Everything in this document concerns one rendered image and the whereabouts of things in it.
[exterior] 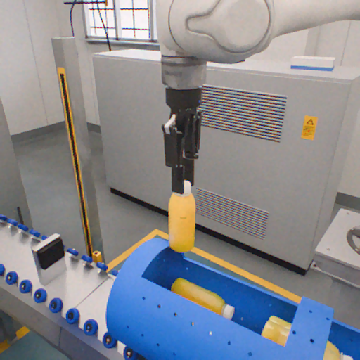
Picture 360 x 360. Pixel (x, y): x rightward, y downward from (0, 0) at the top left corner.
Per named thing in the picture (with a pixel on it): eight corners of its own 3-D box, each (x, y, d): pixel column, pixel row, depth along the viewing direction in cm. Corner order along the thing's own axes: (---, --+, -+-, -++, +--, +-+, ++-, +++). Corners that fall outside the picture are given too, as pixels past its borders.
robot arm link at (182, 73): (150, 55, 61) (152, 88, 64) (193, 59, 57) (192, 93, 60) (176, 51, 68) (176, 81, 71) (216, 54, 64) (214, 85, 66)
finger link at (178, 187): (184, 165, 71) (183, 166, 70) (184, 193, 74) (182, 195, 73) (173, 162, 72) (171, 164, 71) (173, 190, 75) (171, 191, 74)
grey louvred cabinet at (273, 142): (139, 176, 394) (131, 48, 328) (323, 244, 279) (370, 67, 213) (105, 194, 356) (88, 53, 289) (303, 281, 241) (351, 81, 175)
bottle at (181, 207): (167, 237, 86) (167, 183, 79) (193, 236, 87) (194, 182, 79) (169, 254, 81) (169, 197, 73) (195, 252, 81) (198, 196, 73)
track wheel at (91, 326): (89, 315, 97) (85, 316, 95) (100, 322, 95) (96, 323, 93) (84, 330, 96) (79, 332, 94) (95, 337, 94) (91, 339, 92)
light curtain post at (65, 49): (108, 344, 196) (63, 36, 118) (116, 348, 193) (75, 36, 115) (101, 351, 191) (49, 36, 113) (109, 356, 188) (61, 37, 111)
